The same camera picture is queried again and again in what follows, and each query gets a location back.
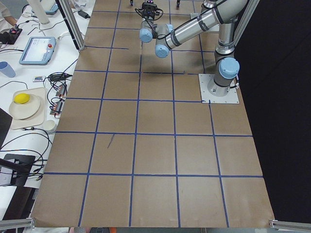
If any white paper cup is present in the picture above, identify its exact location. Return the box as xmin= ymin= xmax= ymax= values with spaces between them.
xmin=43 ymin=120 xmax=57 ymax=134

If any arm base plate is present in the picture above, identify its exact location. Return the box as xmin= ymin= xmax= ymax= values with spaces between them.
xmin=198 ymin=74 xmax=239 ymax=104

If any aluminium frame post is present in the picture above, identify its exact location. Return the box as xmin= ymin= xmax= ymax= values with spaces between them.
xmin=55 ymin=0 xmax=85 ymax=51

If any beige rectangular tray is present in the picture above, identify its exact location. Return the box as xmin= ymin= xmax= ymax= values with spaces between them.
xmin=9 ymin=87 xmax=46 ymax=130

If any lower small circuit board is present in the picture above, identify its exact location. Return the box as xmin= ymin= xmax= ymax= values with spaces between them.
xmin=50 ymin=101 xmax=63 ymax=116

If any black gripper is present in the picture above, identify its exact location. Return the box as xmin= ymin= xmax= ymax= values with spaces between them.
xmin=135 ymin=0 xmax=162 ymax=20

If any beige round plate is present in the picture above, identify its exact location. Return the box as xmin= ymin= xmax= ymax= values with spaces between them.
xmin=9 ymin=95 xmax=40 ymax=119

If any black power adapter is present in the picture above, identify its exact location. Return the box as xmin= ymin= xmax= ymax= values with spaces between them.
xmin=78 ymin=10 xmax=90 ymax=19

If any black box with red button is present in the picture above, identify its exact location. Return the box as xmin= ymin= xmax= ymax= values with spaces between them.
xmin=0 ymin=28 xmax=22 ymax=45

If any small circuit board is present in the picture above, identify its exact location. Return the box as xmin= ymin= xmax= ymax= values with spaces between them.
xmin=55 ymin=83 xmax=67 ymax=97
xmin=50 ymin=101 xmax=63 ymax=116

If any blue teach pendant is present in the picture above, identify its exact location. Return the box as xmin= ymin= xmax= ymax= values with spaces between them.
xmin=19 ymin=36 xmax=56 ymax=66
xmin=41 ymin=2 xmax=58 ymax=15

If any white cylinder tube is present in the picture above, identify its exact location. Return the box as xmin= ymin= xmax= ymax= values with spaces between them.
xmin=27 ymin=0 xmax=50 ymax=25

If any small colourful card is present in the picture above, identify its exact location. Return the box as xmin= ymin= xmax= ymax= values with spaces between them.
xmin=33 ymin=76 xmax=46 ymax=83

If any yellow lemon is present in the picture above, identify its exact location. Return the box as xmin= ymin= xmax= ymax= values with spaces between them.
xmin=14 ymin=93 xmax=30 ymax=104

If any light blue plastic cup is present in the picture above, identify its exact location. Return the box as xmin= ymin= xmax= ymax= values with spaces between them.
xmin=0 ymin=61 xmax=16 ymax=78

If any upper small circuit board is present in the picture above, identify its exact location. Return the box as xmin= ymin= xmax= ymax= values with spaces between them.
xmin=55 ymin=83 xmax=67 ymax=97

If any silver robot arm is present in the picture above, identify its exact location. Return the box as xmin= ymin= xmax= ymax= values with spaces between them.
xmin=135 ymin=0 xmax=247 ymax=73

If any black device on table edge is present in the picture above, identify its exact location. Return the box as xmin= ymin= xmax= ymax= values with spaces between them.
xmin=0 ymin=153 xmax=35 ymax=186

